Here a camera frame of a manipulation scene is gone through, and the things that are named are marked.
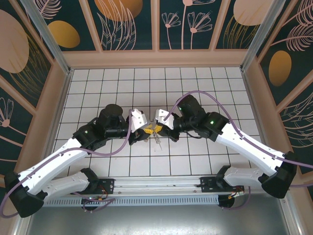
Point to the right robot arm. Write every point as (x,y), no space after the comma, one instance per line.
(244,147)

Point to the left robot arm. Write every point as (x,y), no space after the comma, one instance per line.
(49,166)

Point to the small circuit board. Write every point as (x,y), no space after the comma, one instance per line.
(94,198)

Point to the grey metal sheet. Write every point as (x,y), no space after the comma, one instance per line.
(156,220)

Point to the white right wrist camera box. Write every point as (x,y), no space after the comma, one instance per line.
(162,116)

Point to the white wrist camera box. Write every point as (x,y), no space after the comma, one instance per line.
(137,120)
(162,116)

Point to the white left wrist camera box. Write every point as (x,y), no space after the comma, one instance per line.
(137,120)

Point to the aluminium mounting rail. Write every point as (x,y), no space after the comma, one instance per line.
(156,184)

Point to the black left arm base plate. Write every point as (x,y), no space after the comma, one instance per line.
(107,184)

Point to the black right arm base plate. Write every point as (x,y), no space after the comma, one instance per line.
(207,184)

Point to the black semicircular bracket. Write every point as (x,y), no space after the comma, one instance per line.
(226,202)
(90,206)

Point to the aluminium corner post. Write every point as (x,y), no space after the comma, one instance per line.
(49,36)
(259,31)

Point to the aluminium frame bar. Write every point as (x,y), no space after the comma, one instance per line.
(291,215)
(18,225)

